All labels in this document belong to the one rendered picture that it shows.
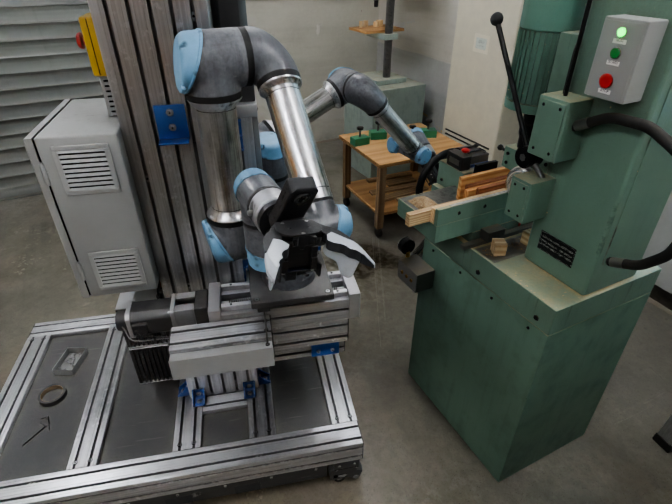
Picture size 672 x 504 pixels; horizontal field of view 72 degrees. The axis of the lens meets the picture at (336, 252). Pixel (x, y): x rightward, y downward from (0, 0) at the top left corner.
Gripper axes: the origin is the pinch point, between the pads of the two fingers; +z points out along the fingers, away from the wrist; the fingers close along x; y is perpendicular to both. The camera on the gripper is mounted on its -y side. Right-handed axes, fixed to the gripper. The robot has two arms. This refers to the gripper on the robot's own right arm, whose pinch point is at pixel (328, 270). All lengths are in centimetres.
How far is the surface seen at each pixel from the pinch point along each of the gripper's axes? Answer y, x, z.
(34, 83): 53, 59, -348
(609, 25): -33, -72, -25
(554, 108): -14, -73, -32
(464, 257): 38, -77, -49
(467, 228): 28, -75, -49
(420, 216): 23, -58, -53
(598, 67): -25, -73, -25
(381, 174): 62, -125, -175
